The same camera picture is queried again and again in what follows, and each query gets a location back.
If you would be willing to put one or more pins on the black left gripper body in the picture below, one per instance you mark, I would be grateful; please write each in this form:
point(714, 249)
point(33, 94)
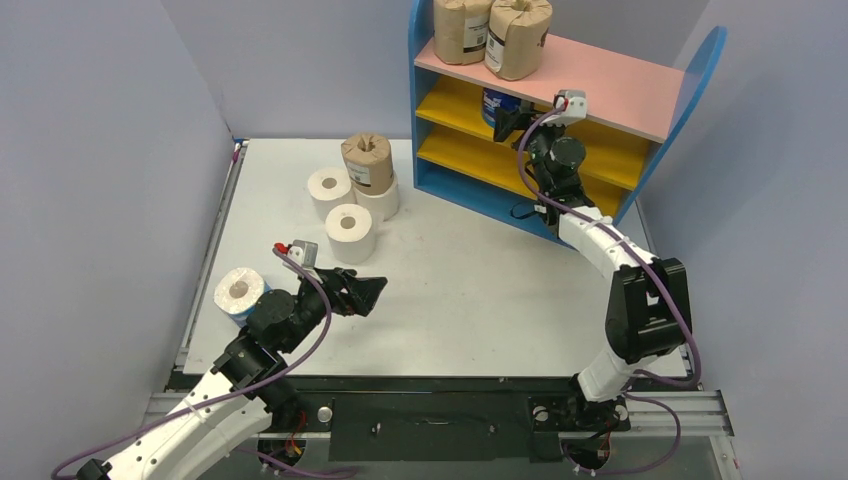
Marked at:
point(311, 301)

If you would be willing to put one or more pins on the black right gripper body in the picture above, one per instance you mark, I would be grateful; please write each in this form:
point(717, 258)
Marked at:
point(523, 128)

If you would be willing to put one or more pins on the blue plastic tissue roll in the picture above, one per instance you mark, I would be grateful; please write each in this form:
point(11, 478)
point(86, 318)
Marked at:
point(493, 101)

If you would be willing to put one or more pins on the brown roll cloud logo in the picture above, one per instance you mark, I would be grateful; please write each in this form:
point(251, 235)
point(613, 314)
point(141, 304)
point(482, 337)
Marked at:
point(516, 37)

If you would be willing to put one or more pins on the brown roll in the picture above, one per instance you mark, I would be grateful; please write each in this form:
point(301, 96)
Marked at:
point(460, 30)
point(368, 159)

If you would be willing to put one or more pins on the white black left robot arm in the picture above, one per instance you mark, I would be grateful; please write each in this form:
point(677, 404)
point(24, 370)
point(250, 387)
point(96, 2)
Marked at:
point(245, 390)

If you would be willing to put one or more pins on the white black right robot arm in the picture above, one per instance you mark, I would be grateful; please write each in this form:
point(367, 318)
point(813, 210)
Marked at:
point(648, 315)

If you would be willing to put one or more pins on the colourful wooden shelf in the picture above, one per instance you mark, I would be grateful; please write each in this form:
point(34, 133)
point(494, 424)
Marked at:
point(635, 111)

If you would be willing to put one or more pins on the white paper roll under stack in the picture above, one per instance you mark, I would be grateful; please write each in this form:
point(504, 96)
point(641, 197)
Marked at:
point(382, 207)

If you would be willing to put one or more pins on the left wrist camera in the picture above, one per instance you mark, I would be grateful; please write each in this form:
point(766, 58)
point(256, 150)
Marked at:
point(302, 252)

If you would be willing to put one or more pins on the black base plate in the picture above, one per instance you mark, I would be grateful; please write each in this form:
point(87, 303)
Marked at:
point(390, 418)

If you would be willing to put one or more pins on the aluminium rail frame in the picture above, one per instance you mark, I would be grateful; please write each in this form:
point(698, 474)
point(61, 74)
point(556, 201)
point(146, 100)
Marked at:
point(467, 297)

